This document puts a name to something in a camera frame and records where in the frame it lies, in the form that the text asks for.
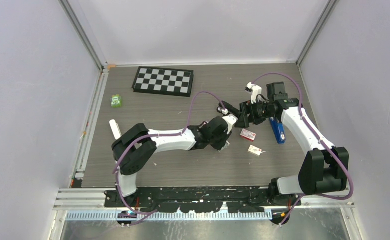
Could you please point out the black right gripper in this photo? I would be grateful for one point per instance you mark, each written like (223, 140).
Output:
(246, 108)

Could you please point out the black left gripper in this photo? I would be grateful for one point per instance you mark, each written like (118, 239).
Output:
(224, 136)

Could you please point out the white stapler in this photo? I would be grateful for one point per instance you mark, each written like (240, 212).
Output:
(115, 129)

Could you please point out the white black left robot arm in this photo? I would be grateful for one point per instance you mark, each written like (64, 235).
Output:
(133, 149)

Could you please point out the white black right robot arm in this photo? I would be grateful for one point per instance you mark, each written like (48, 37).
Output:
(322, 170)

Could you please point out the black stapler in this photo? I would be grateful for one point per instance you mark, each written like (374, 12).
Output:
(226, 106)

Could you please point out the blue stapler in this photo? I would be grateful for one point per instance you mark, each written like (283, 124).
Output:
(278, 130)

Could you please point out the red staple box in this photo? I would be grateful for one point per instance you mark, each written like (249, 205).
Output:
(248, 135)

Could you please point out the white staple box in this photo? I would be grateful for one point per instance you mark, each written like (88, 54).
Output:
(254, 150)

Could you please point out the black white chessboard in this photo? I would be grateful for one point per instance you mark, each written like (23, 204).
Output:
(163, 81)

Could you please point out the green toy block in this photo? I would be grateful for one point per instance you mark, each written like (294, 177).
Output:
(116, 101)

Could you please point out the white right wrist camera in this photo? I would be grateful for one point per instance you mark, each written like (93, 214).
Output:
(254, 91)

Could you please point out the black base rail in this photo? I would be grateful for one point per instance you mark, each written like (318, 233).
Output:
(237, 199)

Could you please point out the slotted cable duct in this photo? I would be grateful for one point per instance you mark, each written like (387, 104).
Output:
(116, 215)

